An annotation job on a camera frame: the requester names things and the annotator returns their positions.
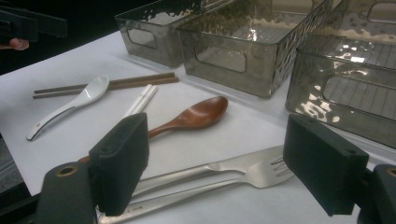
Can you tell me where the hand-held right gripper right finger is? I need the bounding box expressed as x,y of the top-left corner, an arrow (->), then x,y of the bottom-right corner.
282,113 -> 370,217

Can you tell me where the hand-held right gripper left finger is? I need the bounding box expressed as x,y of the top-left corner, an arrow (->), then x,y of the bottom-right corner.
88,112 -> 150,217

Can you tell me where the steel fork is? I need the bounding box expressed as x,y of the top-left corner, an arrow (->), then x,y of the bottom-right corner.
96,157 -> 296,224

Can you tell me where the steel table knife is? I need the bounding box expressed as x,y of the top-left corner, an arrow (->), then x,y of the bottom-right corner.
130,145 -> 285,199

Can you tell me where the white chopstick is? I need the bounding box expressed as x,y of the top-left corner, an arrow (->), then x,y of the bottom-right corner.
129,85 -> 159,117
123,83 -> 153,119

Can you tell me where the white ceramic spoon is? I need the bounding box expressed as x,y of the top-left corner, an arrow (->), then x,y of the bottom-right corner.
25,75 -> 110,142

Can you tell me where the grey translucent bin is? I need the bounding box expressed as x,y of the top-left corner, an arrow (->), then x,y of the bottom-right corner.
177,0 -> 335,99
114,0 -> 233,68
284,0 -> 396,149

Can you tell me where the brown wooden chopstick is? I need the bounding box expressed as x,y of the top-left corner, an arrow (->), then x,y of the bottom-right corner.
32,76 -> 180,100
33,72 -> 177,95

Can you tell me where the brown wooden spoon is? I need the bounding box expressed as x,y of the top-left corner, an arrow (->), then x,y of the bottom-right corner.
78,95 -> 230,165

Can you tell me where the white table sheet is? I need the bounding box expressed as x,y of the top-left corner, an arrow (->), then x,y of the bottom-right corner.
0,31 -> 396,224

